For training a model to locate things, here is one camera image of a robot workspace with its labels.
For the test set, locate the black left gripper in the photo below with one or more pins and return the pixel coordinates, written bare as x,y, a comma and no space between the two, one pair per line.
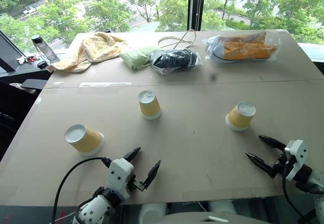
134,183

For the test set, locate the clear tape strip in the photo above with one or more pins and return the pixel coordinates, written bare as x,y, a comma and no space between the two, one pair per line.
104,84

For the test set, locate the black item in plastic bag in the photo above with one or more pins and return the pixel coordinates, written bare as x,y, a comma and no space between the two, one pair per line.
174,60

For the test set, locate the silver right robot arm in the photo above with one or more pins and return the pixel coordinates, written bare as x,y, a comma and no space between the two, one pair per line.
314,181

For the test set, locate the black window frame post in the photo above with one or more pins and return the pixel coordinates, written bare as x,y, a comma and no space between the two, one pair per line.
197,5

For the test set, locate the folded green cloth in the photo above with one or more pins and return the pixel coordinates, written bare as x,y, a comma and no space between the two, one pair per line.
136,56

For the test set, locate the orange shoes in plastic bag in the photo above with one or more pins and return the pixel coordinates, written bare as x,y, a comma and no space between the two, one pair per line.
240,49

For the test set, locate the yellow knitted cloth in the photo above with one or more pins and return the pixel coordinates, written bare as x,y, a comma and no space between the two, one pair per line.
91,50

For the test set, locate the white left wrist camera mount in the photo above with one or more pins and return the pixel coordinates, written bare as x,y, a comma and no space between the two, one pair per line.
119,176

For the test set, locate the yellow ribbed paper cup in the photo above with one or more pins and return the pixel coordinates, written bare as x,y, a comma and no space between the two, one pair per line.
149,106
240,117
83,139

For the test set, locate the clear water bottle black cap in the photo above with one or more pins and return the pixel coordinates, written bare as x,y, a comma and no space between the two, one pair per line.
44,48

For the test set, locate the dark slanted panel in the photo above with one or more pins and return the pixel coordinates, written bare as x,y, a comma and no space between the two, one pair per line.
11,54

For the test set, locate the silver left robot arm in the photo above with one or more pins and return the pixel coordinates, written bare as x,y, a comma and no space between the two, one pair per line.
94,208

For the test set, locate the white paper cup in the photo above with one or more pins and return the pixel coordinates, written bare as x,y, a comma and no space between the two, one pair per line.
152,212
222,206

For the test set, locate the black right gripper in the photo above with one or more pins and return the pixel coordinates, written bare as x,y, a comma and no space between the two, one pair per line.
280,164

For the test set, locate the red keys bundle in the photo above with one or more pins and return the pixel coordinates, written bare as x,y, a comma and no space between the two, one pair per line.
28,59

